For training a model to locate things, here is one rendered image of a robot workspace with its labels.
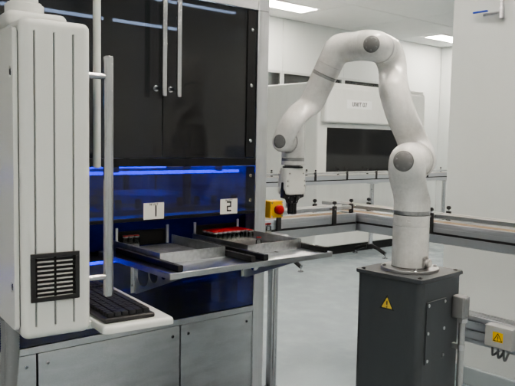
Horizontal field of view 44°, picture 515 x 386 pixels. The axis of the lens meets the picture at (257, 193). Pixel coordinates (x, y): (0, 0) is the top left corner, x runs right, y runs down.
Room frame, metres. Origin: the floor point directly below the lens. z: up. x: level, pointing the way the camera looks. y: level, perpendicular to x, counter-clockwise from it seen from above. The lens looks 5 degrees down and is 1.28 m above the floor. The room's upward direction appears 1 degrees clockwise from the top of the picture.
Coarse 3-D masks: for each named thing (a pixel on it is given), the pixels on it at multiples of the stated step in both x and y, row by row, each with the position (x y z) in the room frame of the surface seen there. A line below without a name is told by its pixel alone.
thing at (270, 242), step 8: (256, 232) 2.59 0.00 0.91; (264, 232) 2.55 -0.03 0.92; (208, 240) 2.40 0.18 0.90; (216, 240) 2.37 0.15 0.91; (224, 240) 2.33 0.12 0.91; (264, 240) 2.55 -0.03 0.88; (272, 240) 2.51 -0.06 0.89; (280, 240) 2.48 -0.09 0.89; (288, 240) 2.36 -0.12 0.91; (296, 240) 2.38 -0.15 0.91; (248, 248) 2.23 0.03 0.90; (256, 248) 2.25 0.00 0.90; (264, 248) 2.28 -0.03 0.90; (272, 248) 2.30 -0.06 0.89; (280, 248) 2.33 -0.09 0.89; (288, 248) 2.36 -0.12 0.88; (296, 248) 2.38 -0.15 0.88
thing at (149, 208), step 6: (144, 204) 2.28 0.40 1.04; (150, 204) 2.30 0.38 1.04; (156, 204) 2.32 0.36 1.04; (162, 204) 2.33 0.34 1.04; (144, 210) 2.28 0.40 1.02; (150, 210) 2.30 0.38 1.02; (156, 210) 2.32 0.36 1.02; (162, 210) 2.33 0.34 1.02; (144, 216) 2.28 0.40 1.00; (150, 216) 2.30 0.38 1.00; (156, 216) 2.32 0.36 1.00; (162, 216) 2.33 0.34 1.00
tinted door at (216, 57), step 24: (168, 0) 2.36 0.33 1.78; (192, 0) 2.42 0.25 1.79; (168, 24) 2.36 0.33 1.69; (192, 24) 2.42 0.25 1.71; (216, 24) 2.49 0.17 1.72; (240, 24) 2.57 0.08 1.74; (168, 48) 2.36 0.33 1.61; (192, 48) 2.43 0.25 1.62; (216, 48) 2.50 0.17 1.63; (240, 48) 2.57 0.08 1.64; (168, 72) 2.36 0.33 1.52; (192, 72) 2.43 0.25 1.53; (216, 72) 2.50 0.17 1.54; (240, 72) 2.57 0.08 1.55; (168, 96) 2.36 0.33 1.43; (192, 96) 2.43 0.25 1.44; (216, 96) 2.50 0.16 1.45; (240, 96) 2.57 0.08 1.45; (168, 120) 2.36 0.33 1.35; (192, 120) 2.43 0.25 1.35; (216, 120) 2.50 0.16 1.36; (240, 120) 2.57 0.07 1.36; (168, 144) 2.36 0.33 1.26; (192, 144) 2.43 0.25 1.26; (216, 144) 2.50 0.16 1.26; (240, 144) 2.57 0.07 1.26
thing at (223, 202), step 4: (220, 200) 2.50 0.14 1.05; (224, 200) 2.51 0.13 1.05; (228, 200) 2.53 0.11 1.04; (232, 200) 2.54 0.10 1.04; (236, 200) 2.55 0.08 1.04; (220, 204) 2.50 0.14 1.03; (224, 204) 2.51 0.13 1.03; (228, 204) 2.53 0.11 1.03; (232, 204) 2.54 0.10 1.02; (236, 204) 2.55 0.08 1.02; (220, 208) 2.50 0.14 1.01; (224, 208) 2.51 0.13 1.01; (228, 208) 2.53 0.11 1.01; (232, 208) 2.54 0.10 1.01; (236, 208) 2.55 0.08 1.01; (220, 212) 2.50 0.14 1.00; (224, 212) 2.51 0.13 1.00; (228, 212) 2.53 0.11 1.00; (232, 212) 2.54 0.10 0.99; (236, 212) 2.55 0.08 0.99
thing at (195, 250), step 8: (176, 240) 2.42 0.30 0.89; (184, 240) 2.38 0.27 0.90; (192, 240) 2.34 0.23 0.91; (200, 240) 2.30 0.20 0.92; (128, 248) 2.19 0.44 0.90; (136, 248) 2.14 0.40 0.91; (144, 248) 2.31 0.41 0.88; (152, 248) 2.31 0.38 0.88; (160, 248) 2.32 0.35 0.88; (168, 248) 2.32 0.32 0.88; (176, 248) 2.32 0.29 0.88; (184, 248) 2.33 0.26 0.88; (192, 248) 2.33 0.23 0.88; (200, 248) 2.30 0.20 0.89; (208, 248) 2.15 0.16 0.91; (216, 248) 2.17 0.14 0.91; (224, 248) 2.19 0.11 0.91; (152, 256) 2.06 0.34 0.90; (160, 256) 2.03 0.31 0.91; (168, 256) 2.05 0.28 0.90; (176, 256) 2.07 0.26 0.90; (184, 256) 2.09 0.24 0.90; (192, 256) 2.11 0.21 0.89; (200, 256) 2.13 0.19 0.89; (208, 256) 2.15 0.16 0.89; (216, 256) 2.17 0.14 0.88; (224, 256) 2.19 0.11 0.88
